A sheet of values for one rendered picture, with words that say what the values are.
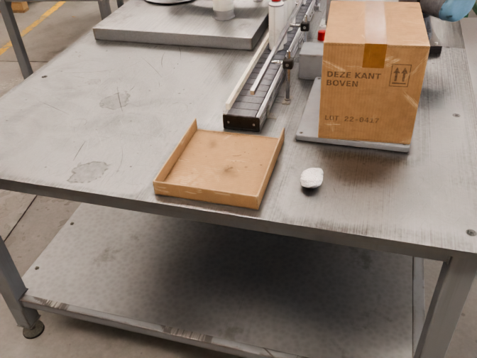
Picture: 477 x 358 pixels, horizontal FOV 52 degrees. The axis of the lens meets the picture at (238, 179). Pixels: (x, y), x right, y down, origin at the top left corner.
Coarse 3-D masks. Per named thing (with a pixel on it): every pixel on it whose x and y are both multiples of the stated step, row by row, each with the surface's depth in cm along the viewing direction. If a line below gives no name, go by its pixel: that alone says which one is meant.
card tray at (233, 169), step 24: (192, 144) 134; (216, 144) 134; (240, 144) 133; (264, 144) 133; (168, 168) 124; (192, 168) 126; (216, 168) 125; (240, 168) 125; (264, 168) 124; (168, 192) 117; (192, 192) 115; (216, 192) 113; (240, 192) 117; (264, 192) 117
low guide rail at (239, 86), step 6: (264, 42) 168; (258, 48) 164; (264, 48) 167; (258, 54) 161; (252, 60) 157; (252, 66) 154; (246, 72) 150; (246, 78) 150; (240, 84) 144; (234, 90) 141; (240, 90) 144; (234, 96) 139; (228, 102) 136; (228, 108) 136
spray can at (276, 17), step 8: (272, 0) 160; (280, 0) 160; (272, 8) 160; (280, 8) 160; (272, 16) 162; (280, 16) 162; (272, 24) 164; (280, 24) 164; (272, 32) 165; (280, 32) 165; (272, 40) 167; (272, 48) 169; (280, 48) 169
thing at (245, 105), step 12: (300, 12) 200; (288, 36) 180; (288, 48) 172; (264, 60) 164; (252, 72) 158; (276, 72) 157; (252, 84) 151; (264, 84) 151; (240, 96) 146; (252, 96) 145; (264, 96) 145; (240, 108) 140; (252, 108) 140
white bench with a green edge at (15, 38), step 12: (0, 0) 283; (12, 0) 284; (24, 0) 283; (36, 0) 282; (48, 0) 281; (60, 0) 280; (72, 0) 279; (84, 0) 278; (96, 0) 277; (108, 0) 279; (120, 0) 457; (12, 12) 292; (108, 12) 280; (12, 24) 292; (12, 36) 297; (24, 48) 306; (24, 60) 307; (24, 72) 312
